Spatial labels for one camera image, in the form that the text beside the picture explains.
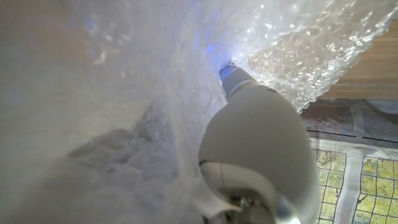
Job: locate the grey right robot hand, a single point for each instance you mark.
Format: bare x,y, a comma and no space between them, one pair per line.
258,140

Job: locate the clear bubble wrap sheet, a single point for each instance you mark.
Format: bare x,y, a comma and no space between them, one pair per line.
140,62

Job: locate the printed window backdrop cloth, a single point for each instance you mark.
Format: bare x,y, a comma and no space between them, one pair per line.
357,174

